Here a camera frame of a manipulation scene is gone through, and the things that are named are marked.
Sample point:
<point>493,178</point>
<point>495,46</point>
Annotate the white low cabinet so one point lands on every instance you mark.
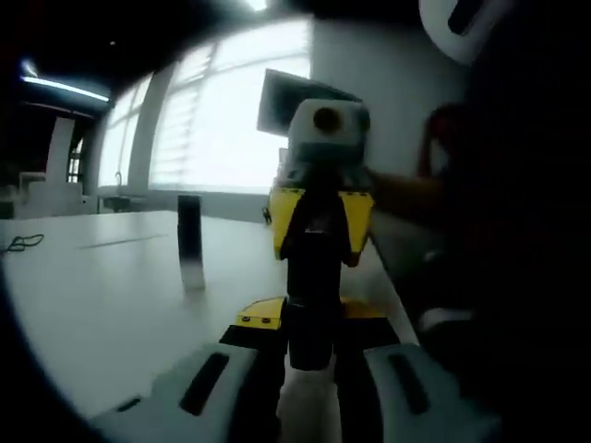
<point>55,203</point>

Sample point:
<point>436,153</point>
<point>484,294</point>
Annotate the frosted black-capped cosmetic bottle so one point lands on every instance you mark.
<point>190,221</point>

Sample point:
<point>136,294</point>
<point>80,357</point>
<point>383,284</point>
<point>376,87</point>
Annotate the black cosmetic bottle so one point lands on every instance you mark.
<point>311,337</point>

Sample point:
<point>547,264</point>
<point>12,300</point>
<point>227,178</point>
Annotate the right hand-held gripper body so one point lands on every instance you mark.
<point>332,143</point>

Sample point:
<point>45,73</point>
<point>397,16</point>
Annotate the metal sink with faucet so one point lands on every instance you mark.
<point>115,203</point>

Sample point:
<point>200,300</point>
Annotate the white table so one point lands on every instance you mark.
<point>115,300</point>

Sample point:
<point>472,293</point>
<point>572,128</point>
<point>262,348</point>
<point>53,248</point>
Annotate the window with white blinds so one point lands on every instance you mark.
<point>221,138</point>

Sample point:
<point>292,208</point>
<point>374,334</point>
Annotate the white square pillar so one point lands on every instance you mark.
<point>60,152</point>

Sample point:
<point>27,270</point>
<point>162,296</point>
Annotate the black wall monitor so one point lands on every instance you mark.
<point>277,106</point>

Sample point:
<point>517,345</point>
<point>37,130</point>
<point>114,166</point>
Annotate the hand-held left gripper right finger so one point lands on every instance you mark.
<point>415,392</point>

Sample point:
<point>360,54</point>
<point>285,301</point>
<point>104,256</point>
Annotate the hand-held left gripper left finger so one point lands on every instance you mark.
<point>208,383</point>

